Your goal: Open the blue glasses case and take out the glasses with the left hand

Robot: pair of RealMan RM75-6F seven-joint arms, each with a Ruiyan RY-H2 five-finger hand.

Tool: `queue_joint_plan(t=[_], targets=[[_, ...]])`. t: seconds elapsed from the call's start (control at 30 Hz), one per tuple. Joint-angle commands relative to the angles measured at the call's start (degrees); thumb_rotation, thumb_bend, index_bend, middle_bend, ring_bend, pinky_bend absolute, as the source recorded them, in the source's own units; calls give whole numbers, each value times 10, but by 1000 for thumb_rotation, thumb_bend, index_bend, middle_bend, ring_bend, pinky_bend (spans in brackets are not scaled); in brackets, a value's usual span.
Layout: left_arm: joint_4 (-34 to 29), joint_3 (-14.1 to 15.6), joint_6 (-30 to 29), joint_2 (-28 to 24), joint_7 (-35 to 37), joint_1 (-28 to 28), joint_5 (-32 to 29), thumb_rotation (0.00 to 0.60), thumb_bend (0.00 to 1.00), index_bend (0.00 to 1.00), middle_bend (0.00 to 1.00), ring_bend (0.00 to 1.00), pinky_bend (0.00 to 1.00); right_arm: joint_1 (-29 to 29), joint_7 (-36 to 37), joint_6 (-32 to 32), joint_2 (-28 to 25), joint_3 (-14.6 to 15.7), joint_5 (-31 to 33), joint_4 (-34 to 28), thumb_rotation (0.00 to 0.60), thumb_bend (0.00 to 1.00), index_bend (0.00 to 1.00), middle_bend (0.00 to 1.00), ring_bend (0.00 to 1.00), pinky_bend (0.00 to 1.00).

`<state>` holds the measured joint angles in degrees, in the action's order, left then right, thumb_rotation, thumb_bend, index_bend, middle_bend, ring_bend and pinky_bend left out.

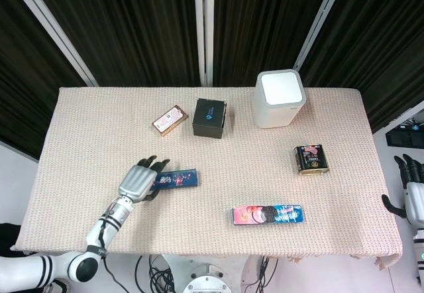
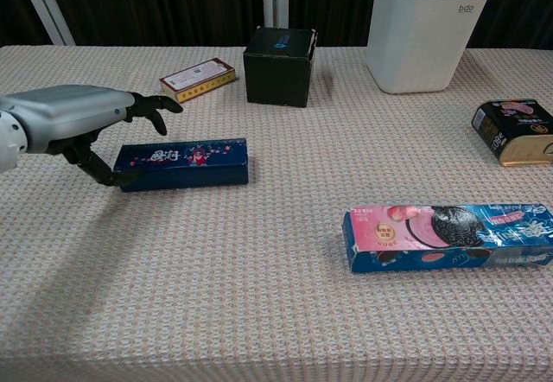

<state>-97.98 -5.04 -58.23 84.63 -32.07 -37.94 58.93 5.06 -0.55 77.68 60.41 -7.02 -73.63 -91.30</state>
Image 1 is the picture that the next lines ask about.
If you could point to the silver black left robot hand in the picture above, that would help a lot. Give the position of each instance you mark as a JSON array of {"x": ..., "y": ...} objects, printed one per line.
[{"x": 137, "y": 182}]

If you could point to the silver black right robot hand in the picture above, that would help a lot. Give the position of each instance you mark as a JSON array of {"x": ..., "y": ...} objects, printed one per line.
[{"x": 415, "y": 197}]

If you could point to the dark blue glasses case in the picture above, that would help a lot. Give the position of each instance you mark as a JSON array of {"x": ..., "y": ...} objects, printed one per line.
[{"x": 185, "y": 178}]

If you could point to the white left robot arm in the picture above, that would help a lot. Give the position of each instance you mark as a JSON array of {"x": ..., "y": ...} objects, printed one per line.
[{"x": 96, "y": 236}]

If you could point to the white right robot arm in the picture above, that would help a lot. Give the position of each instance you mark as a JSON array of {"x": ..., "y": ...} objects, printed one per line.
[{"x": 420, "y": 256}]

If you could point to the red gold flat box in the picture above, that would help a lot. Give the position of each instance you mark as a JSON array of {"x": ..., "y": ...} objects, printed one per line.
[{"x": 169, "y": 120}]

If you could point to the black cube cardboard box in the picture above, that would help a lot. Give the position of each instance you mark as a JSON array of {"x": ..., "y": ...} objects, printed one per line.
[{"x": 208, "y": 120}]

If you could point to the beige woven tablecloth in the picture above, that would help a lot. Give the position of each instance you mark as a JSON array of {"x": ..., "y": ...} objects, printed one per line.
[{"x": 232, "y": 173}]

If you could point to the blue pink cookie box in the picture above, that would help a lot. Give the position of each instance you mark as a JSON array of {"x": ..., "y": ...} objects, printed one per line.
[{"x": 268, "y": 214}]

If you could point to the black equipment case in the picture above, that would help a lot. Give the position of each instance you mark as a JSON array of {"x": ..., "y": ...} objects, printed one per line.
[{"x": 404, "y": 139}]

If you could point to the black gold meat tin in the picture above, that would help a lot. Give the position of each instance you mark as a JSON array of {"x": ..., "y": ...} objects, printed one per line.
[{"x": 311, "y": 160}]

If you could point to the white square trash bin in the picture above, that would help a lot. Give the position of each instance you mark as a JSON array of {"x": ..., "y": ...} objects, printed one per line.
[{"x": 275, "y": 107}]

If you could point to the black pleated curtain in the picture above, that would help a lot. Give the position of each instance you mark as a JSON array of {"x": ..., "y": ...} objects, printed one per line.
[{"x": 139, "y": 24}]

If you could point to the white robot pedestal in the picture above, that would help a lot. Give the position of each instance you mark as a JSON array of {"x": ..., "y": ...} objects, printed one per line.
[{"x": 207, "y": 283}]

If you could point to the white frame post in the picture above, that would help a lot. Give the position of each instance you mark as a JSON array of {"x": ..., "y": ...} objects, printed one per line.
[
  {"x": 204, "y": 31},
  {"x": 319, "y": 21},
  {"x": 56, "y": 31}
]

